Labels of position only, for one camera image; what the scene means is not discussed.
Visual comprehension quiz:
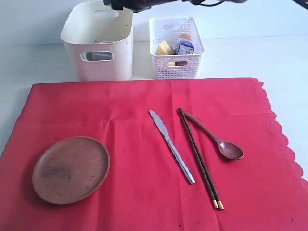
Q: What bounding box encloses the blue white milk carton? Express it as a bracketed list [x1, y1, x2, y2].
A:
[176, 40, 194, 55]

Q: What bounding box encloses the cream plastic bin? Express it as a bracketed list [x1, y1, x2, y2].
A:
[61, 1, 133, 81]

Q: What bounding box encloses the brown wooden spoon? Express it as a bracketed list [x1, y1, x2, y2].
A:
[183, 111, 244, 160]

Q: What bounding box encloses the stainless steel cup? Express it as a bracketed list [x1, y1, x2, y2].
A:
[80, 51, 113, 62]

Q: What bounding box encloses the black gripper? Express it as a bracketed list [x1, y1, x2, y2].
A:
[103, 0, 177, 13]

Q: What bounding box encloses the yellow cheese wedge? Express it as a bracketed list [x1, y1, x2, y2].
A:
[155, 40, 175, 55]

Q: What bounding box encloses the silver table knife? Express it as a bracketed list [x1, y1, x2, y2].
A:
[149, 110, 196, 184]

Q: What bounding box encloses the white perforated plastic basket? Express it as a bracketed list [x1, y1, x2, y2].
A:
[149, 17, 205, 79]

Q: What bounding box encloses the red table cloth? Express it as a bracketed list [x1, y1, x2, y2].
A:
[0, 78, 308, 231]

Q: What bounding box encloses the brown wooden plate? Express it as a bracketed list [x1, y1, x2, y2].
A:
[32, 136, 111, 205]

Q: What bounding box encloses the orange fried chicken nugget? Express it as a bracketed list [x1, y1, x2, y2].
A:
[175, 61, 188, 66]

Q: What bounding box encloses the dark wooden chopstick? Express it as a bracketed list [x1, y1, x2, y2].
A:
[185, 117, 224, 210]
[177, 108, 219, 209]

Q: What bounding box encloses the brown egg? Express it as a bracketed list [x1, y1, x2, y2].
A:
[178, 34, 192, 42]

